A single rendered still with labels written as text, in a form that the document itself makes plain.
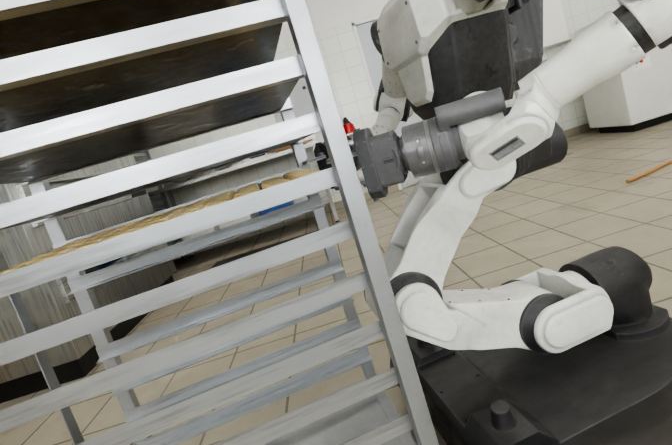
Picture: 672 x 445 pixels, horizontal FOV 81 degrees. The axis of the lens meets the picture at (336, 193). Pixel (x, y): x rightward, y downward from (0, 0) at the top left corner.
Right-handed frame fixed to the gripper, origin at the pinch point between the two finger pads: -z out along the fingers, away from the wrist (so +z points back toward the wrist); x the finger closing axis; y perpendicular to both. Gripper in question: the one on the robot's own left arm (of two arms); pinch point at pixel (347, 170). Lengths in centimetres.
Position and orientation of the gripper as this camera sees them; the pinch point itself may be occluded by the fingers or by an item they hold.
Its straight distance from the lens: 68.0
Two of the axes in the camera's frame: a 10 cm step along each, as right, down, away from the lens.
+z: 9.1, -2.4, -3.2
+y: -2.8, 2.2, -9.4
